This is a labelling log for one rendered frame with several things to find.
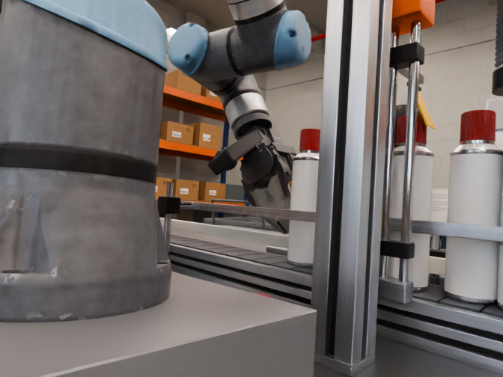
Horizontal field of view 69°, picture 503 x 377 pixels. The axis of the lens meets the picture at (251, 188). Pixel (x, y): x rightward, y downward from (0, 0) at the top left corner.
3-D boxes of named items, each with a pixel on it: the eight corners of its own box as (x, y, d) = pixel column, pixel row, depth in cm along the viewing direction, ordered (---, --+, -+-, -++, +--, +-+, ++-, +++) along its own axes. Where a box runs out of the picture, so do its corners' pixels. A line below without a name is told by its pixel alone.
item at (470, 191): (503, 300, 40) (510, 114, 41) (493, 308, 36) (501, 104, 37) (450, 289, 44) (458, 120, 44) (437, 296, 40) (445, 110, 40)
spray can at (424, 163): (432, 287, 44) (439, 120, 45) (422, 295, 40) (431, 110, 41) (388, 279, 47) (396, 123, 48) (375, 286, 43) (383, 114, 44)
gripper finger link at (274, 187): (318, 224, 59) (298, 175, 62) (296, 224, 55) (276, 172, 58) (304, 232, 61) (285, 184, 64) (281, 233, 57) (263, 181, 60)
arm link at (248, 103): (242, 87, 63) (214, 116, 68) (251, 109, 61) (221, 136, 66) (271, 98, 68) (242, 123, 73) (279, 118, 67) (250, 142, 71)
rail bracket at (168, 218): (196, 274, 66) (202, 184, 66) (161, 280, 61) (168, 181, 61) (185, 271, 68) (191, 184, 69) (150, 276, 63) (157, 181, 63)
